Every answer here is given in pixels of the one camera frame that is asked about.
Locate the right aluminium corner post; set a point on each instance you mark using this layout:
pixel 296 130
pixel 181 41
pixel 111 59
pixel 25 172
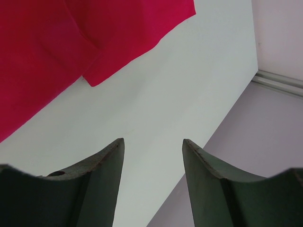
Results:
pixel 279 82

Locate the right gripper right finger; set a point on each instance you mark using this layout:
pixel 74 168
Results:
pixel 222 195

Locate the red t shirt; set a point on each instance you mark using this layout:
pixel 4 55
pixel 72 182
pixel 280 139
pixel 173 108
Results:
pixel 46 45

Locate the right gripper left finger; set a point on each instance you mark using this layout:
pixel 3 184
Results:
pixel 81 195

